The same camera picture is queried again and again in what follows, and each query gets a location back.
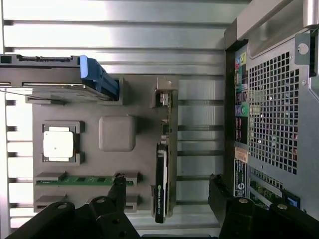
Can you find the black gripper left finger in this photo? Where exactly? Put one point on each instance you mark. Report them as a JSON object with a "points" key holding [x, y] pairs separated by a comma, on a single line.
{"points": [[117, 194]]}

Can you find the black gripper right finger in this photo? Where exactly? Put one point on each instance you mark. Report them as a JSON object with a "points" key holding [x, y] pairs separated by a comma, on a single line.
{"points": [[219, 194]]}

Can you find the grey parts rack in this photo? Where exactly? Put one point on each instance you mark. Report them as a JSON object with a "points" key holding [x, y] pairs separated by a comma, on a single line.
{"points": [[92, 164]]}

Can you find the green RAM stick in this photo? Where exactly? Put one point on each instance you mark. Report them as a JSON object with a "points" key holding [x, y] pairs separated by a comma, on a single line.
{"points": [[79, 181]]}

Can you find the silver CPU chip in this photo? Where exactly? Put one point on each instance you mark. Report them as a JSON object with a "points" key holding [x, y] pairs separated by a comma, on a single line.
{"points": [[58, 144]]}

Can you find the black open PC case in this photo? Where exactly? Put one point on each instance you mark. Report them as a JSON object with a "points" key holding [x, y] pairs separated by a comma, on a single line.
{"points": [[274, 99]]}

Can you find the hard disk blue caddy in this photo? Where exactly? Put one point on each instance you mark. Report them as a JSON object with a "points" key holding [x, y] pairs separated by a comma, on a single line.
{"points": [[49, 72]]}

